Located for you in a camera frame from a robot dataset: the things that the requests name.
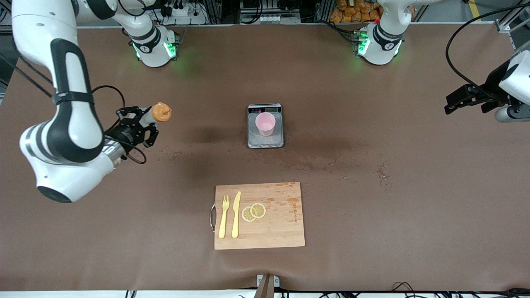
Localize clear squeeze bottle orange cap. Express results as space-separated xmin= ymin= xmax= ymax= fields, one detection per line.
xmin=139 ymin=102 xmax=173 ymax=127

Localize pink plastic cup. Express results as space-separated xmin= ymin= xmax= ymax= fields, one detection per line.
xmin=255 ymin=112 xmax=277 ymax=137

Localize white power strip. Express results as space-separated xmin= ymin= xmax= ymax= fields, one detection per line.
xmin=159 ymin=5 xmax=207 ymax=24

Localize yellow plastic fork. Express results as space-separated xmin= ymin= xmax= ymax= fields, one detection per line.
xmin=218 ymin=195 xmax=230 ymax=239

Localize silver digital kitchen scale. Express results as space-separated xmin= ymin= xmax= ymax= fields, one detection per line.
xmin=247 ymin=103 xmax=285 ymax=149

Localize yellow plastic knife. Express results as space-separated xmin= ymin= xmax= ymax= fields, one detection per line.
xmin=231 ymin=191 xmax=241 ymax=239

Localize orange snack bags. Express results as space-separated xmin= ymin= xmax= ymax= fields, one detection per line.
xmin=330 ymin=0 xmax=383 ymax=24

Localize wooden cutting board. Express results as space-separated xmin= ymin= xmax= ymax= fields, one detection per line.
xmin=210 ymin=181 xmax=306 ymax=250

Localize white socket strip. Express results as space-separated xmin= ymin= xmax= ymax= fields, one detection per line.
xmin=242 ymin=14 xmax=301 ymax=24

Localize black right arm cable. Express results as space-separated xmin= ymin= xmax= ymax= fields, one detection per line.
xmin=0 ymin=50 xmax=147 ymax=165

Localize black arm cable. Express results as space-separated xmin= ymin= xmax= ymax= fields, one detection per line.
xmin=0 ymin=50 xmax=147 ymax=165
xmin=445 ymin=2 xmax=530 ymax=104

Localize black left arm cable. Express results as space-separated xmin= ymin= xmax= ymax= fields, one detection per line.
xmin=445 ymin=2 xmax=530 ymax=104

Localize aluminium frame profile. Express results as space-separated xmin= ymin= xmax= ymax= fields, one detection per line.
xmin=495 ymin=4 xmax=530 ymax=46

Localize metal table edge bracket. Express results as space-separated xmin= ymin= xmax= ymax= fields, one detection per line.
xmin=256 ymin=274 xmax=280 ymax=298

